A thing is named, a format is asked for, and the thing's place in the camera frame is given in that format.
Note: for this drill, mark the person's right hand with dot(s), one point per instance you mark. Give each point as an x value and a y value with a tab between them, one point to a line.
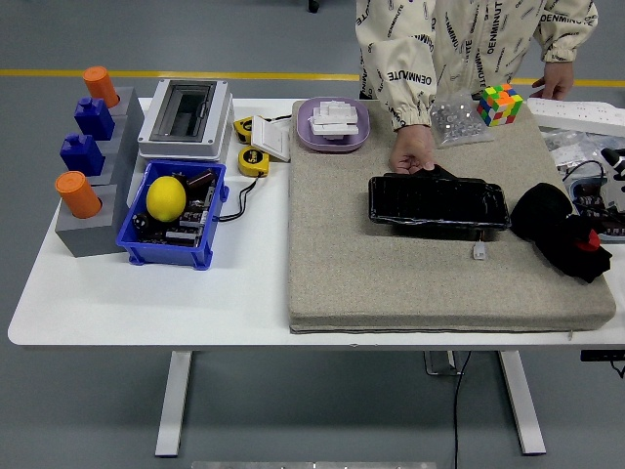
412	146

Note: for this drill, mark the person's left hand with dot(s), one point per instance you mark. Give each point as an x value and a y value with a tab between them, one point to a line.
559	80

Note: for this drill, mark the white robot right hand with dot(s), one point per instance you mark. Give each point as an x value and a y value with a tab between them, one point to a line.
619	188

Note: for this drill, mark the black rag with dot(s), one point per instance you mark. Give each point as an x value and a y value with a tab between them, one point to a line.
542	210

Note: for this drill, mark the person's left forearm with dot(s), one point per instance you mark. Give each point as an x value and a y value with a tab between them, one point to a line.
566	29

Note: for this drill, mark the person's right forearm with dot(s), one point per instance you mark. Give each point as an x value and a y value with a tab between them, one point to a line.
400	83

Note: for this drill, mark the white power strip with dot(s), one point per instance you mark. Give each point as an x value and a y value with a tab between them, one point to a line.
571	115

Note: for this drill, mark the clear bag of metal nuts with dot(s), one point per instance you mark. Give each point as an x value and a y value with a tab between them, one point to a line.
456	122

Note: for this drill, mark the clear plastic bags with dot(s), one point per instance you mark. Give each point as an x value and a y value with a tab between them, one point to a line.
571	146

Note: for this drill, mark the colourful puzzle cube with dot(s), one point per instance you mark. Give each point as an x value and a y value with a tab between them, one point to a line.
499	105

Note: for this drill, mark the stack of white switches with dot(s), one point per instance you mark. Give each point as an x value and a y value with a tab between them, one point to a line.
334	119

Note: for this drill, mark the person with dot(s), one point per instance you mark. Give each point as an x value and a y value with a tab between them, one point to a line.
469	39

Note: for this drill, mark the purple tray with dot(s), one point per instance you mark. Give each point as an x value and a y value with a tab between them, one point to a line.
305	132

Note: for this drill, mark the white connector plug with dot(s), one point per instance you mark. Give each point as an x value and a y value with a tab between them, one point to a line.
478	251

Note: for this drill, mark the grey-brown mat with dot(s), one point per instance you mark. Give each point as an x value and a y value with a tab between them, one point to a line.
366	273

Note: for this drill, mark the yellow tape measure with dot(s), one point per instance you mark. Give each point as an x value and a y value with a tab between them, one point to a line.
253	160
242	128

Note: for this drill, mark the black table control box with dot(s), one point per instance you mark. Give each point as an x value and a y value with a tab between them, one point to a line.
600	355

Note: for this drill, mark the black caster wheel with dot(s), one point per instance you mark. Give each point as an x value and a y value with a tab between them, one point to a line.
313	6

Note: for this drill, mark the grey white electrical box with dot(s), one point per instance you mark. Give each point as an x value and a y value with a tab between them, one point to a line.
185	115

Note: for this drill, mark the white table leg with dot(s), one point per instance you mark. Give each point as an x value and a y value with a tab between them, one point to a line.
173	405
525	405

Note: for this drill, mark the dark circuit board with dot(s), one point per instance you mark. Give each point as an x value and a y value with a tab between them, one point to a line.
188	222

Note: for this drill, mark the yellow lemon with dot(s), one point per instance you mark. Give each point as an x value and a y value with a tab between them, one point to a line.
166	198

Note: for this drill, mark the blue plastic bin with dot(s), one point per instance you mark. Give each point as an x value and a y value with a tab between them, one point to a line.
166	254

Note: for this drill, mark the black cylindrical capacitor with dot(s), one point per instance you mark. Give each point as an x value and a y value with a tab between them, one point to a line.
142	221

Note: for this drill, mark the orange cylinder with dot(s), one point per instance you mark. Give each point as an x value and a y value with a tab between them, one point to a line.
78	195
100	85

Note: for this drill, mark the blue block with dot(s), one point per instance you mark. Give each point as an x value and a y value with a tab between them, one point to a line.
82	155
94	119

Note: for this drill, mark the grey stepped block holder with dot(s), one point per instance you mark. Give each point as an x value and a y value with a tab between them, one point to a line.
83	239

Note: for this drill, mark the white wall switch plate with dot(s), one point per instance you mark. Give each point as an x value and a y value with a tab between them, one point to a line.
271	139

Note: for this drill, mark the grey metal bracket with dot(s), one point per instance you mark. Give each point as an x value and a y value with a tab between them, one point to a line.
439	364

